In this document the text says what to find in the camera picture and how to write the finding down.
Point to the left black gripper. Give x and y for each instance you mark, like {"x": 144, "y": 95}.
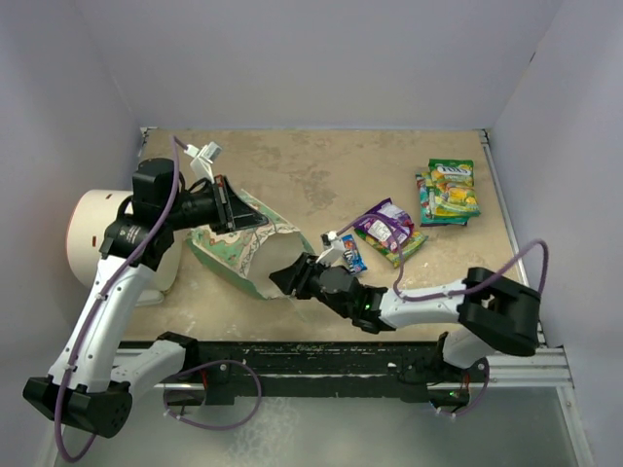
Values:
{"x": 232, "y": 213}

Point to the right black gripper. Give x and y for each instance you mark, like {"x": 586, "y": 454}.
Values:
{"x": 298, "y": 275}

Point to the green patterned paper bag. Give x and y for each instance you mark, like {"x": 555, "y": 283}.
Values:
{"x": 245, "y": 259}

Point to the blue colourful snack packet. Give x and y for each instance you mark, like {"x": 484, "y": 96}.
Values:
{"x": 352, "y": 255}

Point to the purple jelly snack packet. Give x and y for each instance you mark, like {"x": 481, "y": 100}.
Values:
{"x": 387, "y": 223}

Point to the yellow green snack packet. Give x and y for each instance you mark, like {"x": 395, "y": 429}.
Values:
{"x": 409, "y": 248}
{"x": 453, "y": 188}

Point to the teal mint candy packet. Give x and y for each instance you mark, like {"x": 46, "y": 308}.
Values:
{"x": 427, "y": 219}

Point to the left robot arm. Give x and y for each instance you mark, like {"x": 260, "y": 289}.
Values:
{"x": 83, "y": 389}

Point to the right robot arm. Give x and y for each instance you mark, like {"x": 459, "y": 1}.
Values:
{"x": 495, "y": 313}

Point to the white paper roll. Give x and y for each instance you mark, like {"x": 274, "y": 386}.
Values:
{"x": 93, "y": 213}

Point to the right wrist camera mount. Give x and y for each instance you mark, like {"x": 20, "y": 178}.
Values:
{"x": 333, "y": 249}

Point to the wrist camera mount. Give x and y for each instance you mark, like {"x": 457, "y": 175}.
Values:
{"x": 202, "y": 159}
{"x": 333, "y": 249}

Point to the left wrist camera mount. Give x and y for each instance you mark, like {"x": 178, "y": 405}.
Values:
{"x": 202, "y": 159}

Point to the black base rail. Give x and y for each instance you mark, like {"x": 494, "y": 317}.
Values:
{"x": 410, "y": 371}

